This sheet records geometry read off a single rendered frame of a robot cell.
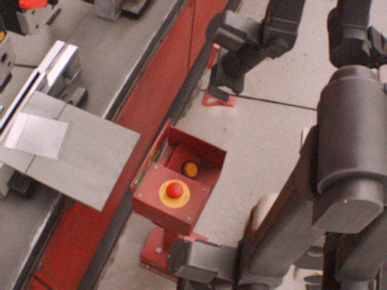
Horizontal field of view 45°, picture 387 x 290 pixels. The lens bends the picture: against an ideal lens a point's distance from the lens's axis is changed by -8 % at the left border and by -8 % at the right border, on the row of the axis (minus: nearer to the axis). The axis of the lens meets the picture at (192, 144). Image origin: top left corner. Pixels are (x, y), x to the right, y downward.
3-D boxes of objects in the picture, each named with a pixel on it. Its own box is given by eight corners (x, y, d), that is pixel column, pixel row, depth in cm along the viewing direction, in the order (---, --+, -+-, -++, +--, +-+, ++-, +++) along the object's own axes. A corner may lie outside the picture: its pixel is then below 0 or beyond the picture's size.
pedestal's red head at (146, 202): (189, 239, 127) (193, 217, 111) (133, 212, 129) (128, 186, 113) (220, 175, 135) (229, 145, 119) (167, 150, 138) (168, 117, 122)
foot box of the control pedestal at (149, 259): (197, 293, 184) (199, 287, 174) (138, 264, 188) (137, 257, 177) (218, 248, 193) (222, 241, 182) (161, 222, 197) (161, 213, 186)
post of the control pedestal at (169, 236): (176, 255, 179) (182, 206, 131) (162, 249, 179) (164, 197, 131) (182, 243, 181) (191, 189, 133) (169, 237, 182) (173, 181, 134)
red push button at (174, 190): (177, 205, 119) (178, 199, 115) (163, 197, 119) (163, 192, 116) (185, 191, 120) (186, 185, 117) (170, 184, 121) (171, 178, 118)
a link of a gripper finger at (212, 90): (188, 108, 104) (212, 89, 96) (193, 79, 107) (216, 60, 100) (215, 120, 107) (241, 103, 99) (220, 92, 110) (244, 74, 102)
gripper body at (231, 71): (211, 83, 98) (231, 68, 92) (216, 44, 103) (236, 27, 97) (238, 97, 101) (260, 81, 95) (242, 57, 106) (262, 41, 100)
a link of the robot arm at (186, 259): (274, 296, 66) (280, 239, 70) (204, 280, 61) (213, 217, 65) (225, 302, 75) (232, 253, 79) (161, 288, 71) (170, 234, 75)
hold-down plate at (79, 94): (27, 199, 106) (25, 195, 103) (9, 190, 107) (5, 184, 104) (88, 95, 119) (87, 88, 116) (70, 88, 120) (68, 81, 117)
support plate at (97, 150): (101, 212, 94) (100, 210, 93) (-6, 159, 97) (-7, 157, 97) (141, 136, 102) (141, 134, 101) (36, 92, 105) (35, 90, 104)
